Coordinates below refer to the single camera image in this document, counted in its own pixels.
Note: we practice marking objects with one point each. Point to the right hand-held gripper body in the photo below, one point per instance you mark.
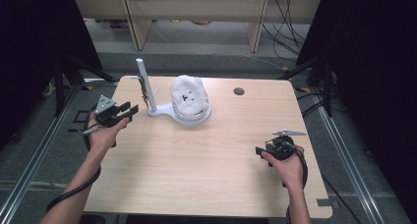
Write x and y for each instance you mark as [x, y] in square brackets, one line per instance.
[282, 148]

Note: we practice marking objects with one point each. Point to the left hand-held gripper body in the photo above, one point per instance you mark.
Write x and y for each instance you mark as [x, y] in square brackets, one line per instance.
[106, 114]

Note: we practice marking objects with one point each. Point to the white hook stand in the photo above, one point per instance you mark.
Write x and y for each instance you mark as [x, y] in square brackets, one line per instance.
[147, 86]

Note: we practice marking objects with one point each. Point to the white plush bear hat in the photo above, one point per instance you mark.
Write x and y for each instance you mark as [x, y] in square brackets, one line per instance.
[188, 93]

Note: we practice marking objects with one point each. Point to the person's left hand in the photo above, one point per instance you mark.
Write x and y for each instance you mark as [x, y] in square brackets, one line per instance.
[103, 137]

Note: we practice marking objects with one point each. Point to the person's right hand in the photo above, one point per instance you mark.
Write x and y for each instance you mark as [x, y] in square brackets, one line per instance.
[290, 171]

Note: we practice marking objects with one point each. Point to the black tripod stand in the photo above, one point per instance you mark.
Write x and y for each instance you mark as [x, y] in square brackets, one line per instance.
[67, 76]
[323, 83]

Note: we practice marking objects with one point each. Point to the black curtain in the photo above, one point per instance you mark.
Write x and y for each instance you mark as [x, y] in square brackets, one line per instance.
[29, 53]
[373, 86]

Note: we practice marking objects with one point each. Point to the yellow round object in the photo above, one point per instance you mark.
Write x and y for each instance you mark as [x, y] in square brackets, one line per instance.
[200, 22]

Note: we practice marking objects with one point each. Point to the beige wooden cabinet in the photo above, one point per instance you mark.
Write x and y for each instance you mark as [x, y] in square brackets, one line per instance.
[196, 6]

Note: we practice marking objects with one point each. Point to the aluminium floor rail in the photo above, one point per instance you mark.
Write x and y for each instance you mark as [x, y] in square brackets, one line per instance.
[36, 158]
[347, 165]

